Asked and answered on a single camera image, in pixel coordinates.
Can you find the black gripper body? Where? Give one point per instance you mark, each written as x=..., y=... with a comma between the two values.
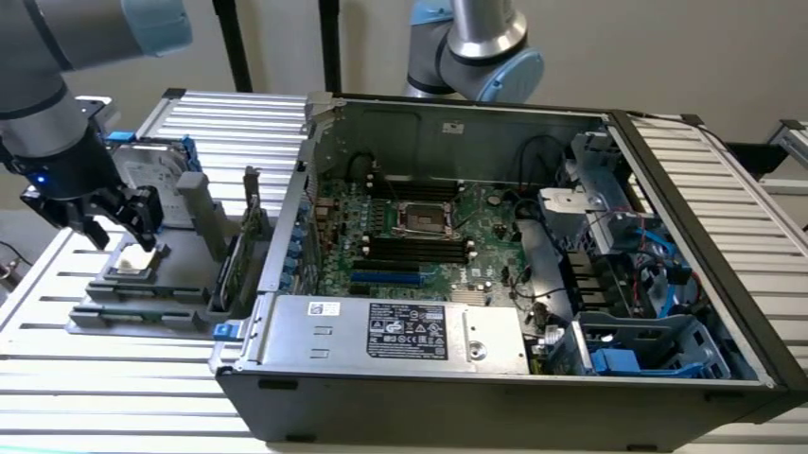
x=69, y=170

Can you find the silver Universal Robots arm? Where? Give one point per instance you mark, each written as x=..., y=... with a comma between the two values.
x=44, y=71

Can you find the silver square CPU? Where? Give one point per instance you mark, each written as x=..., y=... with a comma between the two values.
x=134, y=260

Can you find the blue expansion slot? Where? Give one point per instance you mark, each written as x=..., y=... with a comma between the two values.
x=384, y=280

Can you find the black RAM slot bank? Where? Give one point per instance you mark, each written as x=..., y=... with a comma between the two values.
x=419, y=248
x=416, y=190

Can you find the CPU socket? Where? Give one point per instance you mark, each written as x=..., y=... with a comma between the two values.
x=423, y=219

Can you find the hard disk with blue carrier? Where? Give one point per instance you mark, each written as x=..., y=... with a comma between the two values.
x=167, y=165

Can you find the grey parts rack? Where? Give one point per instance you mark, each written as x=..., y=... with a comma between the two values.
x=189, y=265

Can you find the green graphics card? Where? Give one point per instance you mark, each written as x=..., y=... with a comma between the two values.
x=248, y=227

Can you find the blue case latch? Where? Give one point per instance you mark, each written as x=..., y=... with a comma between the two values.
x=227, y=331

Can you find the black stand pole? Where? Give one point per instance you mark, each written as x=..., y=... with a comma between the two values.
x=329, y=42
x=235, y=42

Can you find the silver power supply unit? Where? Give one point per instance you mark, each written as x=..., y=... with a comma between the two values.
x=328, y=340

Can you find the green motherboard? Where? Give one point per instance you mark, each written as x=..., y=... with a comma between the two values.
x=486, y=246

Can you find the silver chipset heatsink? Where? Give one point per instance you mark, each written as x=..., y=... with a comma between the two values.
x=471, y=298

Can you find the black open PC case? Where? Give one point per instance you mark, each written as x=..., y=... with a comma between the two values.
x=479, y=402

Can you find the metal drive cage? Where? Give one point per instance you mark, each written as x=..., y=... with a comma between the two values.
x=599, y=189

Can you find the grey disk bay cage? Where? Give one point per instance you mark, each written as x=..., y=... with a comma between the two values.
x=650, y=340

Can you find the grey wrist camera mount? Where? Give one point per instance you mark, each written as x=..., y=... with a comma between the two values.
x=96, y=111

